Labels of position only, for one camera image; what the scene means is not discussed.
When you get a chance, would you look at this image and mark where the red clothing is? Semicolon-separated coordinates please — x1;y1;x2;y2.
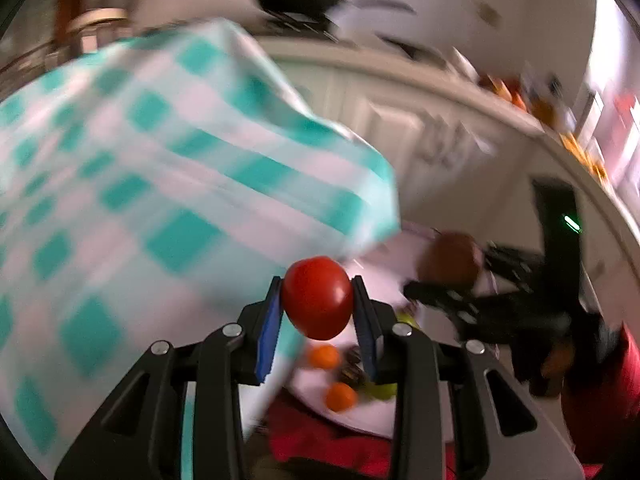
267;400;456;480

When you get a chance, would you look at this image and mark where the white cabinet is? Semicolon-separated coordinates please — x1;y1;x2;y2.
270;55;551;241

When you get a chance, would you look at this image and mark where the black object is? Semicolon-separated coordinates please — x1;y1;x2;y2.
255;0;346;36

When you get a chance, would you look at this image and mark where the person's right forearm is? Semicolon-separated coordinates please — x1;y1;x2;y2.
560;325;640;466

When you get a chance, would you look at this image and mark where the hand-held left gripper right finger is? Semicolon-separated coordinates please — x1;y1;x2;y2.
350;275;586;480

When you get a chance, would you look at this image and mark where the large orange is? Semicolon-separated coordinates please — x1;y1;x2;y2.
325;382;358;413

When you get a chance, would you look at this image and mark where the green apple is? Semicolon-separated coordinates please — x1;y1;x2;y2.
360;380;399;401

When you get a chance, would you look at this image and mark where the red apple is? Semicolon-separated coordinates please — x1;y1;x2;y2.
417;232;483;291

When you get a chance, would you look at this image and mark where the teal checked tablecloth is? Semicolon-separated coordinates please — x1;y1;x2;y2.
0;17;401;480

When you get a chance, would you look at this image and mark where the white plate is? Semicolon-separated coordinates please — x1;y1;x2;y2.
290;222;501;436

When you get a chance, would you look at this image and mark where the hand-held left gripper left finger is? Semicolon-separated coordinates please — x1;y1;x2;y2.
54;276;286;480

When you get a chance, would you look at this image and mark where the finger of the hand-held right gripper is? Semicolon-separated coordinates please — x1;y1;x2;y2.
482;244;546;282
404;281;493;331

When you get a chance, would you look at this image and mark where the oval red tomato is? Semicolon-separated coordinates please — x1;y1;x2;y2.
281;256;355;341

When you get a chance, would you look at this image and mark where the small orange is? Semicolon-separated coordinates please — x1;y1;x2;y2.
307;344;342;371

